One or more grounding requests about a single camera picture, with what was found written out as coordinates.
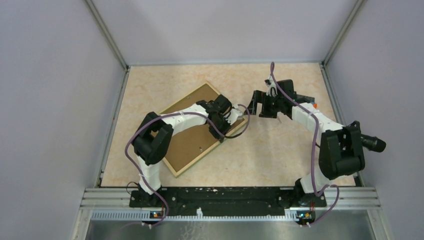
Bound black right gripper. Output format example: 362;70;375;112
243;90;283;119

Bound green wooden picture frame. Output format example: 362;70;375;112
158;81;249;178

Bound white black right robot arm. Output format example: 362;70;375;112
248;79;365;207

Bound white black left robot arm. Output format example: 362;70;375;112
127;94;244;207

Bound grey building brick plate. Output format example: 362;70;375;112
295;94;315;104

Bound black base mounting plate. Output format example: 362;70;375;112
129;186;327;218

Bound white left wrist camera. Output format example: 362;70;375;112
225;104;244;126

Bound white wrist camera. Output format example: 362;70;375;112
264;78;278;97
225;104;244;126

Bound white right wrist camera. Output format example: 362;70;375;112
264;78;278;97

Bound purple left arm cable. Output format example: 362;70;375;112
124;103;251;229

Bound brown frame backing board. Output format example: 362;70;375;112
160;83;247;174

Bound black camera on tripod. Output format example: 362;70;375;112
360;134;387;153

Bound aluminium front rail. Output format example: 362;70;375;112
72;186;393;240

